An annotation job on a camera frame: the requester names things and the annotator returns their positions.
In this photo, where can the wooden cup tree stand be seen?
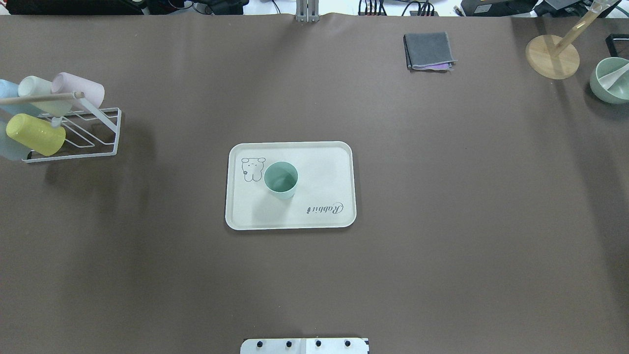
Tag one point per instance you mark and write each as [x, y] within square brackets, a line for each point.
[555, 57]

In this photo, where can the green bowl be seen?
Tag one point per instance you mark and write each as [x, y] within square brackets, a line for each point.
[618, 93]

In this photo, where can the white ceramic spoon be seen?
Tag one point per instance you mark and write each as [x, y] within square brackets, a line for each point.
[610, 79]

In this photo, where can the pink cup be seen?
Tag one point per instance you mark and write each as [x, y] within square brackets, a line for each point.
[66, 83]

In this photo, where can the cream white cup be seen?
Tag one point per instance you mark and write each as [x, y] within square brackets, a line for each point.
[35, 86]

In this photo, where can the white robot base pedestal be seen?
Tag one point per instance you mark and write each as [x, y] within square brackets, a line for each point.
[332, 345]

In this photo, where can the light blue cup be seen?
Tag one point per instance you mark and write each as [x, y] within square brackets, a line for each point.
[10, 90]

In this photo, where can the grey folded cloth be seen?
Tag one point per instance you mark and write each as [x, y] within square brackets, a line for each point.
[428, 51]

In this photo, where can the yellow cup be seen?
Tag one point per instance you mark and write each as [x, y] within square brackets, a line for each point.
[35, 133]

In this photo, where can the green cup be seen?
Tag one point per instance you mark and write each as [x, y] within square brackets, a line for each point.
[281, 179]

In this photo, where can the cream rabbit tray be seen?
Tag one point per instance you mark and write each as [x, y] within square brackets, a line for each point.
[323, 197]

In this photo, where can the white wire cup rack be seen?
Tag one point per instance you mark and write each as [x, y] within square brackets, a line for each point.
[91, 133]

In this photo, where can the aluminium frame post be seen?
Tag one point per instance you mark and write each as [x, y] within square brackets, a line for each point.
[307, 11]

